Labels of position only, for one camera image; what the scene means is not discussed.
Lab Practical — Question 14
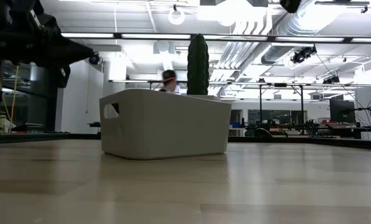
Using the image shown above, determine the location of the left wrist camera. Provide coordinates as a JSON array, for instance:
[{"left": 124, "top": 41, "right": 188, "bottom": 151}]
[{"left": 57, "top": 64, "right": 71, "bottom": 89}]

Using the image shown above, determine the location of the white ring ceiling lamp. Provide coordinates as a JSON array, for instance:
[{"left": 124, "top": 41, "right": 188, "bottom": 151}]
[{"left": 167, "top": 4, "right": 186, "bottom": 26}]

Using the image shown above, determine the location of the cluttered background workbench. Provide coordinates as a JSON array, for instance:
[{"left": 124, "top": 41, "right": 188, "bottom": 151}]
[{"left": 244, "top": 119, "right": 371, "bottom": 140}]

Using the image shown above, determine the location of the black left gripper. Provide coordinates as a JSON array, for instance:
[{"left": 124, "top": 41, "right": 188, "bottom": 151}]
[{"left": 0, "top": 0, "right": 96, "bottom": 68}]

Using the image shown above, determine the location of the white plastic bin with handles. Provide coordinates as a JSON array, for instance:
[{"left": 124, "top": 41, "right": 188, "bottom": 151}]
[{"left": 99, "top": 88, "right": 232, "bottom": 161}]

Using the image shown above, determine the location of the person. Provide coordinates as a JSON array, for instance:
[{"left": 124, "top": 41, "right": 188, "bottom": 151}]
[{"left": 159, "top": 69, "right": 182, "bottom": 95}]

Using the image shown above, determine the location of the black round chair back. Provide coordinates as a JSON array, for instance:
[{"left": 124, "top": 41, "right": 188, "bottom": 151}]
[{"left": 254, "top": 127, "right": 273, "bottom": 138}]

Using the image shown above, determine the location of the green cactus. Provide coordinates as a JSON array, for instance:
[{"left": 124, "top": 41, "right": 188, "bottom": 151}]
[{"left": 186, "top": 33, "right": 210, "bottom": 96}]

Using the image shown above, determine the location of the black monitor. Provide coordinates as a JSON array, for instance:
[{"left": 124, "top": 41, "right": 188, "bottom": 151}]
[{"left": 329, "top": 98, "right": 356, "bottom": 124}]

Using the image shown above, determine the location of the silver ventilation duct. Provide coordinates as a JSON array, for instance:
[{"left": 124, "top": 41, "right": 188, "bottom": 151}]
[{"left": 261, "top": 0, "right": 332, "bottom": 65}]

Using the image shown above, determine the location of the ceiling-hung black camera cluster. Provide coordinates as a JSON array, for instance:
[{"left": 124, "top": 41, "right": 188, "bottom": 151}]
[
  {"left": 290, "top": 45, "right": 318, "bottom": 65},
  {"left": 323, "top": 75, "right": 341, "bottom": 85}
]

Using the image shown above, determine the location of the yellow hanging cord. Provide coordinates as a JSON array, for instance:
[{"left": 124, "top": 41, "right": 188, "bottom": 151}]
[
  {"left": 9, "top": 64, "right": 20, "bottom": 134},
  {"left": 0, "top": 60, "right": 12, "bottom": 134}
]

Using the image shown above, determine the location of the white hexagonal plant pot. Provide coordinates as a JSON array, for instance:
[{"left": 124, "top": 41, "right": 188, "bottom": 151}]
[{"left": 185, "top": 94, "right": 222, "bottom": 102}]

